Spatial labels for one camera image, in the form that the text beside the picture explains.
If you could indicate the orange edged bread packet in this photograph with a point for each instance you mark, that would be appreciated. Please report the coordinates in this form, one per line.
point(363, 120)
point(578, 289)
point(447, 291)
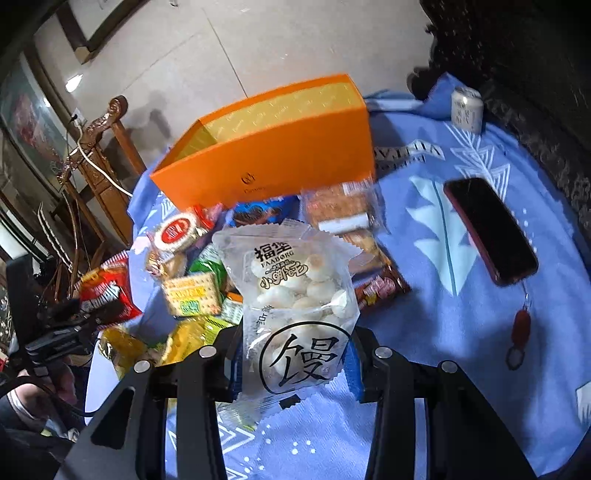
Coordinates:
point(367, 249)

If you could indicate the small clear bread packet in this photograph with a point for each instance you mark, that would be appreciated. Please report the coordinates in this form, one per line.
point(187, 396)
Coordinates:
point(165, 264)

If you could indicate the green yellow cracker packet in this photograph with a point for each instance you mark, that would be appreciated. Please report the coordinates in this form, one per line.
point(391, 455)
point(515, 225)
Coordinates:
point(191, 293)

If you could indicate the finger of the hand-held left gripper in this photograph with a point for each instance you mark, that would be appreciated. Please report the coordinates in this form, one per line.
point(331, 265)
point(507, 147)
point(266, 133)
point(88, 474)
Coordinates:
point(87, 314)

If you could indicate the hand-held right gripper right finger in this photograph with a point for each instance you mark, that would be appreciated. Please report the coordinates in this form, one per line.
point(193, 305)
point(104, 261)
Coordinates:
point(369, 369)

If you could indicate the red phone charm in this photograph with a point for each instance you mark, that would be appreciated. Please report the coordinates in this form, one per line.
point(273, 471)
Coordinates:
point(521, 325)

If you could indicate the carved wooden chair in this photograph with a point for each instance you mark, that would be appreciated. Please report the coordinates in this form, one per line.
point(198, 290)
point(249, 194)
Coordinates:
point(92, 161)

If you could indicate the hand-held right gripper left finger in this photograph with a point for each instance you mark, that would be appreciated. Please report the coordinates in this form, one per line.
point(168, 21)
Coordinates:
point(227, 364)

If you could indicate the framed wall picture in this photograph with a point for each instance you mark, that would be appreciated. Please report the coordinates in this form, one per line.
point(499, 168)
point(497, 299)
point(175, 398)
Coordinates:
point(32, 124)

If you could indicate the clear steamed bun packet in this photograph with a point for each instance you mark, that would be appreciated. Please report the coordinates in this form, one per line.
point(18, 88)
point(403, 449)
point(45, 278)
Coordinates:
point(295, 295)

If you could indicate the round red white snack packet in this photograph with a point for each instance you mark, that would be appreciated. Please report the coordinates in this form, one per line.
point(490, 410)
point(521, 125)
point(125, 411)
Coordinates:
point(178, 230)

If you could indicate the yellow snack packet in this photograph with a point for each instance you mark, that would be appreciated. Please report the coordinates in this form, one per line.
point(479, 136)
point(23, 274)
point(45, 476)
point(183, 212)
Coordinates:
point(184, 341)

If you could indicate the orange cardboard box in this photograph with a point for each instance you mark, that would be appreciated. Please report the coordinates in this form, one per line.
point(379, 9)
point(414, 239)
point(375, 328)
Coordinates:
point(277, 161)

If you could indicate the blue printed blanket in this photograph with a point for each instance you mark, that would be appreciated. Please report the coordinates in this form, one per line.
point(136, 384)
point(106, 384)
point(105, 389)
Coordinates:
point(452, 350)

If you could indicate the green snack packet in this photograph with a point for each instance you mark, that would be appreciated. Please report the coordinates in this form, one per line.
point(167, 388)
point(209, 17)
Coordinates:
point(207, 261)

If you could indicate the brown red snack packet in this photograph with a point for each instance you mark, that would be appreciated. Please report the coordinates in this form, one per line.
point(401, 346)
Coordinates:
point(383, 290)

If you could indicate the dark blue cookie packet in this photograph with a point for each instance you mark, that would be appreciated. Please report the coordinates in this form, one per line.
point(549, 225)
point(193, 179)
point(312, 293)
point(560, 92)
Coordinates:
point(256, 213)

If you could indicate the orange-white snack packet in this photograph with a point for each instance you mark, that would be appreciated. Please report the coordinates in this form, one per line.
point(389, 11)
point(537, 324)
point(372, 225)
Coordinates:
point(233, 308)

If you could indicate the dark carved wooden furniture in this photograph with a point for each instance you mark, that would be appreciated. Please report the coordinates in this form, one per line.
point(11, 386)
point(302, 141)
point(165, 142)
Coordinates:
point(526, 69)

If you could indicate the clear meat floss bread packet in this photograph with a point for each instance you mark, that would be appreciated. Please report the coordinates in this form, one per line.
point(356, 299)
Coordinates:
point(341, 205)

